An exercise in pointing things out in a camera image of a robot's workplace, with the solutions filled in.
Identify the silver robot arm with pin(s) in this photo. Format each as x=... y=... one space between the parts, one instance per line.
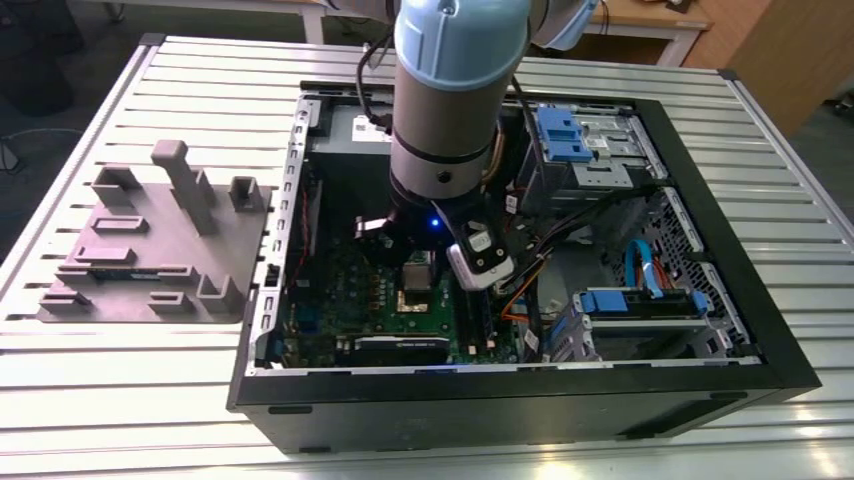
x=440 y=140

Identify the black office chair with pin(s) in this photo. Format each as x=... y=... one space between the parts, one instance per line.
x=33 y=75

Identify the black PC case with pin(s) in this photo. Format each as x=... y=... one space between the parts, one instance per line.
x=467 y=415

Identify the blue plastic drive bracket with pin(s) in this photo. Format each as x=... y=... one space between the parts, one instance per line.
x=563 y=135

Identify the silver disk bay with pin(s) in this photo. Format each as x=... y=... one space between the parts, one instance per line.
x=657 y=324

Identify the silver drive cage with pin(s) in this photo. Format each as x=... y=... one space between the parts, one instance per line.
x=600 y=177

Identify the blue RAM stick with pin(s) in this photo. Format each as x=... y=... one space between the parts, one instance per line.
x=127 y=275
x=486 y=315

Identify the silver power supply unit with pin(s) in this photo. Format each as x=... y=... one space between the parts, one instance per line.
x=347 y=190

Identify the wooden desk white legs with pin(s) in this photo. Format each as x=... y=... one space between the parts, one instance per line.
x=667 y=20

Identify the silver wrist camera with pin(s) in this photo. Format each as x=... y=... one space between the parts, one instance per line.
x=487 y=275

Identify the brown wooden cabinet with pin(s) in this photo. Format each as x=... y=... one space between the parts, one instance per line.
x=787 y=60

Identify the silver CPU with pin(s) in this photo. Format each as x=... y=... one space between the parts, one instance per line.
x=419 y=278

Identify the grey parts rack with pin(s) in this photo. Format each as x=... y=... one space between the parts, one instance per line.
x=160 y=240

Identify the black graphics card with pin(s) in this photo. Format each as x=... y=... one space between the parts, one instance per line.
x=400 y=351

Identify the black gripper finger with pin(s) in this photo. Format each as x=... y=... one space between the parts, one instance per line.
x=374 y=226

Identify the blue expansion slot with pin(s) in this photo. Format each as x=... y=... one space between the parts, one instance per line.
x=308 y=320

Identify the black case fan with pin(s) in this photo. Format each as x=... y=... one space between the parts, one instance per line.
x=310 y=272

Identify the black RAM slot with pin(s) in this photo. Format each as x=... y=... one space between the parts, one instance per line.
x=460 y=320

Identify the hard disk in blue carrier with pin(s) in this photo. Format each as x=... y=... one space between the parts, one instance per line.
x=603 y=302

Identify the green motherboard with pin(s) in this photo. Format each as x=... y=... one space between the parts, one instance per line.
x=354 y=310

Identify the CPU socket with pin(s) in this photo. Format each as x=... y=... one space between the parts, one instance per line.
x=414 y=303

